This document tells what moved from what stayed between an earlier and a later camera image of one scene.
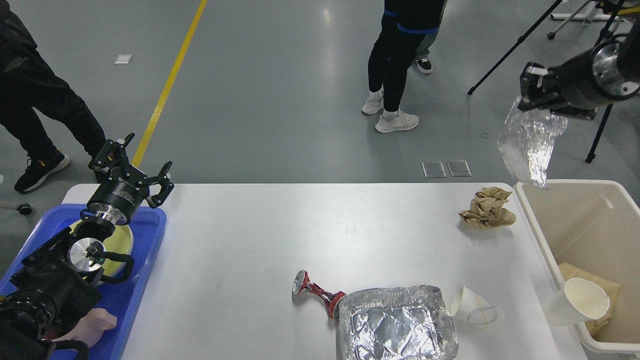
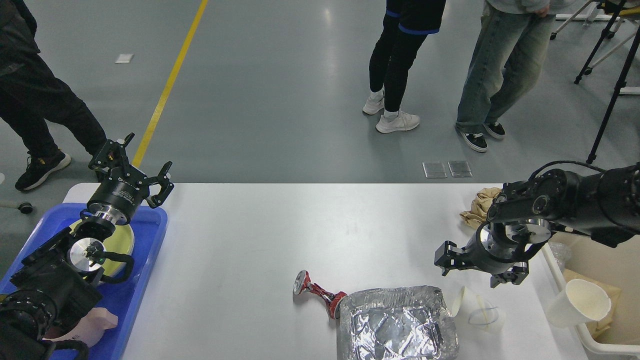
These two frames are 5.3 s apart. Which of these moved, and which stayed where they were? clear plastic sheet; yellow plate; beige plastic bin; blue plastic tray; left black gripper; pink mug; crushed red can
Moved: clear plastic sheet
Stayed: left black gripper; pink mug; crushed red can; blue plastic tray; yellow plate; beige plastic bin
